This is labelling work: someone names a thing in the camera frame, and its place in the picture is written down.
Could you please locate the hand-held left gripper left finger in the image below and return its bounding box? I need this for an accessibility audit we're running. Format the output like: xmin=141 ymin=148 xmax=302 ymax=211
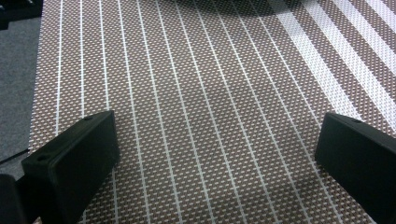
xmin=21 ymin=109 xmax=121 ymax=224

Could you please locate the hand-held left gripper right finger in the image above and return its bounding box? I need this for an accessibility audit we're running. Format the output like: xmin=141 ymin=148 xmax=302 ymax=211
xmin=314 ymin=112 xmax=396 ymax=224

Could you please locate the brown striped woven placemat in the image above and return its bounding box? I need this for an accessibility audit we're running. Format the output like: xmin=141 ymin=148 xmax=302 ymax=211
xmin=28 ymin=0 xmax=396 ymax=224

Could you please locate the dark object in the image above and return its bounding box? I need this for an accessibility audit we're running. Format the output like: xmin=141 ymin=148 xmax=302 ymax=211
xmin=0 ymin=0 xmax=43 ymax=31

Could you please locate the black cable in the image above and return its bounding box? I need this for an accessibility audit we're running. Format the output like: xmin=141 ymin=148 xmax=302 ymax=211
xmin=0 ymin=147 xmax=32 ymax=165

